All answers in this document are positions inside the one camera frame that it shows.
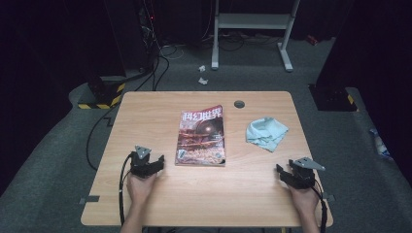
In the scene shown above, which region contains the blue white plastic bag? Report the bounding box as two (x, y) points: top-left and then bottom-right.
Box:
(368, 127), (395, 161)

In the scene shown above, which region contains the thin black floor cable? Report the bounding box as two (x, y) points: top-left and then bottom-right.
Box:
(86, 105), (121, 172)

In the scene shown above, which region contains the small red floor object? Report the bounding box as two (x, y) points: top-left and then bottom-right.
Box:
(305, 34), (320, 47)

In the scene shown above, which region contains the right hand-held gripper black cable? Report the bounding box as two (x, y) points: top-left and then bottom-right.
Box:
(310, 181), (328, 233)

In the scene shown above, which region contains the black floor cable bundle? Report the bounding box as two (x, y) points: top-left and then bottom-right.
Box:
(134, 45), (171, 92)

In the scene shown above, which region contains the red cover magazine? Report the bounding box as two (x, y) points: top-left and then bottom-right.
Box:
(174, 104), (226, 168)

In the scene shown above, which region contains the black stand base yellow mark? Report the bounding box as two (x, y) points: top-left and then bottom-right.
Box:
(308, 83), (359, 113)

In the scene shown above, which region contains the left hand-held gripper black cable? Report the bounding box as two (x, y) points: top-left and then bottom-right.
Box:
(118, 153), (134, 226)

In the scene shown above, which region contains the person's right hand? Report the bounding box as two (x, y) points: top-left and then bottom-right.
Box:
(289, 185), (320, 215)

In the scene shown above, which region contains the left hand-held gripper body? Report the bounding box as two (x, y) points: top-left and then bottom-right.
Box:
(129, 145), (155, 179)

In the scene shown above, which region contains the person's left hand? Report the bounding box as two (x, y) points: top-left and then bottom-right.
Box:
(126, 173), (158, 205)

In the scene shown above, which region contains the white metal stand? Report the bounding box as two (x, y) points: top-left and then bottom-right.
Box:
(211, 0), (300, 73)

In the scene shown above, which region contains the black yellow striped stand base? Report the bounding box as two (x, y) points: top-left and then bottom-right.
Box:
(77, 76), (126, 110)

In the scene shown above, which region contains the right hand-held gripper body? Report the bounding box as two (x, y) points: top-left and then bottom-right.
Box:
(289, 156), (326, 189)

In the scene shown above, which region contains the hand-held gripper black cable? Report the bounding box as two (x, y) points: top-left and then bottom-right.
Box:
(118, 153), (134, 226)
(310, 181), (328, 233)

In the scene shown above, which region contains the light blue cleaning cloth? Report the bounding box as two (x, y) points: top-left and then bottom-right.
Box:
(245, 116), (290, 153)

